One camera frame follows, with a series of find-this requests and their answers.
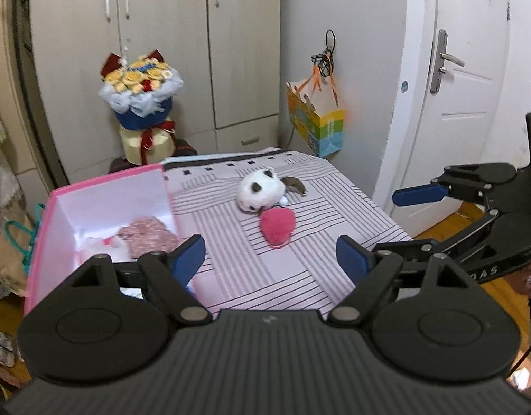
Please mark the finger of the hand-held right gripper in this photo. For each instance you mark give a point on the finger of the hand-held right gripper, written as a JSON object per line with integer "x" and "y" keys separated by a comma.
{"x": 416, "y": 194}
{"x": 464, "y": 237}

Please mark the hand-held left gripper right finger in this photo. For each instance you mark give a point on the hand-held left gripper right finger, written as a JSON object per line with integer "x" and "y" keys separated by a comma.
{"x": 351, "y": 256}

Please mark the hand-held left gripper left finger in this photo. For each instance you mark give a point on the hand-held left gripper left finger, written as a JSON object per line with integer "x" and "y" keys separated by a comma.
{"x": 190, "y": 256}

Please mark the mauve knitted plush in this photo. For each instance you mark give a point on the mauve knitted plush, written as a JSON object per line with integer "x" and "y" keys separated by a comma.
{"x": 146, "y": 233}

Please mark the pink round plush toy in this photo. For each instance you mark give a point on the pink round plush toy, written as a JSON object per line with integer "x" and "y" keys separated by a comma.
{"x": 277, "y": 224}

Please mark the white fluffy cloth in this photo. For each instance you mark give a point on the white fluffy cloth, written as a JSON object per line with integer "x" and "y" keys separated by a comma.
{"x": 105, "y": 247}

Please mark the pink cardboard box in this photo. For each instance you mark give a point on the pink cardboard box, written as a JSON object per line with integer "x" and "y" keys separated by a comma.
{"x": 118, "y": 190}

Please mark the striped table cloth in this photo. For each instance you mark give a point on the striped table cloth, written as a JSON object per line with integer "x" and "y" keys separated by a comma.
{"x": 313, "y": 268}

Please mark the white door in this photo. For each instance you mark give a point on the white door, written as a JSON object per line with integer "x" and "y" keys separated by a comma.
{"x": 464, "y": 138}

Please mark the white and black plush toy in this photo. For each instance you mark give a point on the white and black plush toy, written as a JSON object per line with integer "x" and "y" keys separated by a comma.
{"x": 257, "y": 190}

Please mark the round blue sticker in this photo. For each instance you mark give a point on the round blue sticker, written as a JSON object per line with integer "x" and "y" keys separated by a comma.
{"x": 404, "y": 86}

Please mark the colourful paper gift bag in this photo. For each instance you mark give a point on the colourful paper gift bag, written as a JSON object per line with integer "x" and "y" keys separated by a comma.
{"x": 319, "y": 127}

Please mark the cream round box red ribbon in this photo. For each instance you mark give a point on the cream round box red ribbon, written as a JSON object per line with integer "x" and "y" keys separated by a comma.
{"x": 136, "y": 147}

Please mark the flower bouquet blue wrap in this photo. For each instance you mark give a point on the flower bouquet blue wrap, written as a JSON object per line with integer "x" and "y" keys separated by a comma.
{"x": 140, "y": 90}

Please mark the white wardrobe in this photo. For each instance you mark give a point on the white wardrobe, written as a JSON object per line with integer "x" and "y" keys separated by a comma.
{"x": 170, "y": 30}

